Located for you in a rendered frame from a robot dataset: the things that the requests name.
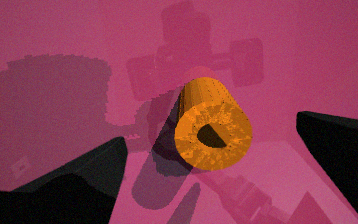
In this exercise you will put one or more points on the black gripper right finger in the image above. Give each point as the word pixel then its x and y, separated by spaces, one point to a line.
pixel 333 142

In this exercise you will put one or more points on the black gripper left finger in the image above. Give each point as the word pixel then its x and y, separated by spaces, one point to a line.
pixel 83 191

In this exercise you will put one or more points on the orange knob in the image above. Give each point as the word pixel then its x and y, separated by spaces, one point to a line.
pixel 212 132

